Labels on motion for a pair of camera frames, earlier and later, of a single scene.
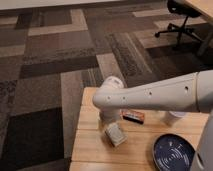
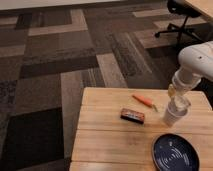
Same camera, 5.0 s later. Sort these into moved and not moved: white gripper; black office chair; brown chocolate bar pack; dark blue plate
Moved: white gripper
Not moved: black office chair; dark blue plate; brown chocolate bar pack
